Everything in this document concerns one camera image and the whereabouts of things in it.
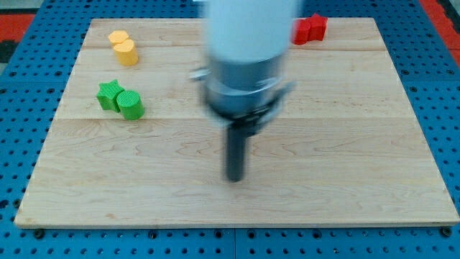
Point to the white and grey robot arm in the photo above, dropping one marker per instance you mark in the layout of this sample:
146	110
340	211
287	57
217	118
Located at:
245	44

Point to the green star block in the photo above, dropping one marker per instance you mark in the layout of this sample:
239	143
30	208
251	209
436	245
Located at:
107	95

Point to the red star block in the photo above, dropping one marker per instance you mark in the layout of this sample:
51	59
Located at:
318	26

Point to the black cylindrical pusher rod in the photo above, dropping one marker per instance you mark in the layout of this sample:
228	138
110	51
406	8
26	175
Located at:
236	149

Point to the green cylinder block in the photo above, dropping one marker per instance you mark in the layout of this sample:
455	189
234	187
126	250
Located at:
130	105

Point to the light wooden board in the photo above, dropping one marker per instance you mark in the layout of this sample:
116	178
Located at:
345	151

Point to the red cylinder block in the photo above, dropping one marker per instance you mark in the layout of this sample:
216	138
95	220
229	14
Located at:
301	31

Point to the yellow cylinder block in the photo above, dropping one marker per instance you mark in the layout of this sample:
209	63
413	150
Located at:
126	53

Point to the yellow hexagon block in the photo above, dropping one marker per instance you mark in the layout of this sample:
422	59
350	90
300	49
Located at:
118	37

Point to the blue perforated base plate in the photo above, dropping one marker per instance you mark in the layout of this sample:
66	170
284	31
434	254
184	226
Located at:
35	78

